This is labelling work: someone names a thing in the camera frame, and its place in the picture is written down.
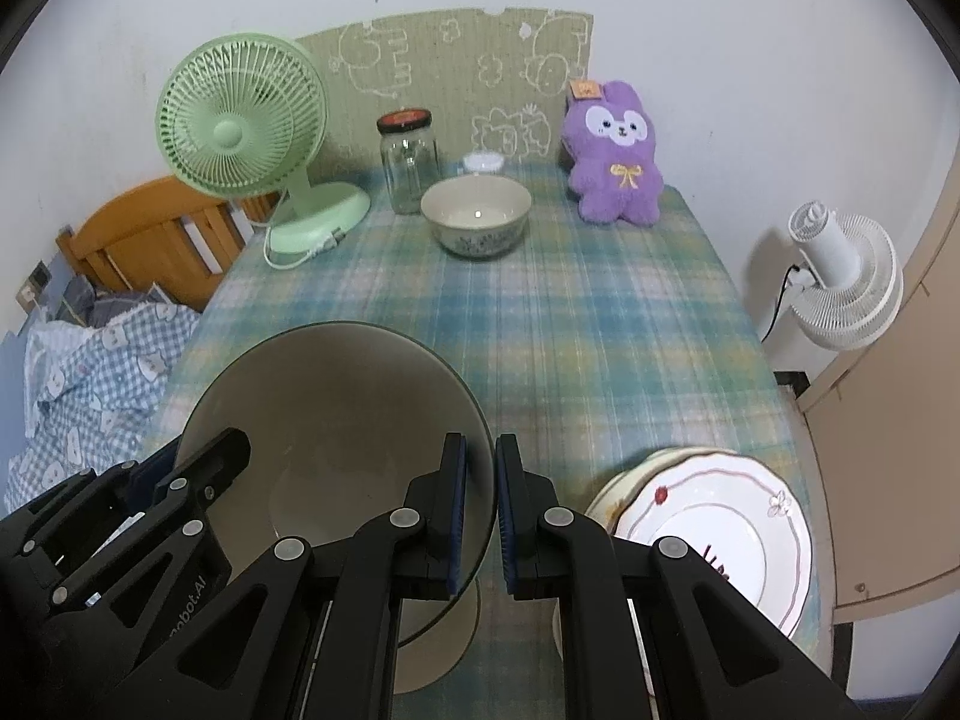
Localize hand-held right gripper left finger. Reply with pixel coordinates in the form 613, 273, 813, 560
139, 433, 470, 720

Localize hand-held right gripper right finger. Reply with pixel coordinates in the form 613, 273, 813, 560
495, 433, 863, 720

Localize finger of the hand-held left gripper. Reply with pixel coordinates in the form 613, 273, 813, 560
0, 456, 177, 563
45, 427, 252, 608

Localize beige floral bowl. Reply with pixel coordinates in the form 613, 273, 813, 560
420, 176, 533, 262
172, 321, 496, 695

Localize white plate with red flowers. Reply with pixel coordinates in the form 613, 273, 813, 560
611, 448, 815, 635

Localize blue checked printed blanket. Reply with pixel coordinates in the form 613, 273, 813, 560
4, 298, 202, 518

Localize plaid tablecloth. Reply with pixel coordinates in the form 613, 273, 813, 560
146, 161, 833, 720

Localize grey-blue cloth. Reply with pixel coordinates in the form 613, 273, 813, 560
64, 276, 162, 327

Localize wooden chair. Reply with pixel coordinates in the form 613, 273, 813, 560
56, 175, 282, 314

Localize green desk fan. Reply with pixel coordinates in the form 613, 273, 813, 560
156, 32, 372, 254

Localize glass jar with dark lid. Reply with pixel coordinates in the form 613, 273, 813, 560
376, 109, 442, 215

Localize purple plush bunny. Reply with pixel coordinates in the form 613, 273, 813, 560
561, 79, 666, 227

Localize beige door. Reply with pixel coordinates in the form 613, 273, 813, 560
795, 157, 960, 627

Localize white standing fan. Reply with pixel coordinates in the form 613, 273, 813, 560
757, 200, 903, 351

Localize green printed mat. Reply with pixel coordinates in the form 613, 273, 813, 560
292, 6, 596, 188

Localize white fan cable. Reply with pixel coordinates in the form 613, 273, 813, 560
262, 225, 347, 271

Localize wall socket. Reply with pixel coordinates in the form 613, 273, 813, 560
16, 261, 50, 310

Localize black fan cable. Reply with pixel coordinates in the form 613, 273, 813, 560
771, 262, 801, 340

